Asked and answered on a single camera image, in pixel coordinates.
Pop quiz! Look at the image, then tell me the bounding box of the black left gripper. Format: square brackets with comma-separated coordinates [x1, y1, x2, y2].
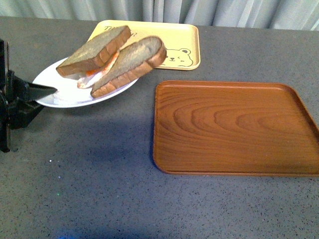
[0, 40, 57, 152]

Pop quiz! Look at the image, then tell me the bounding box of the white round plate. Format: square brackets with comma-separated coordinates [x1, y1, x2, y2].
[33, 59, 136, 108]

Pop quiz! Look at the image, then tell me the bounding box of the fried egg toy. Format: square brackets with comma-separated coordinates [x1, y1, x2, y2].
[77, 50, 120, 89]

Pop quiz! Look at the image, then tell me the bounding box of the bread slice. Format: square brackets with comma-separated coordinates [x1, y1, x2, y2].
[90, 36, 166, 98]
[56, 25, 131, 77]

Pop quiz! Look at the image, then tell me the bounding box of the yellow bear tray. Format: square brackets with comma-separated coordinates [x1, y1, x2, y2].
[89, 20, 200, 71]

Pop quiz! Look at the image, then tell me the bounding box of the brown wooden tray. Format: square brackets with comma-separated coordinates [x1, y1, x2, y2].
[153, 81, 319, 177]

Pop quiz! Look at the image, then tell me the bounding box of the grey curtain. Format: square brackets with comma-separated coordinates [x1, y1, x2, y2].
[0, 0, 319, 31]

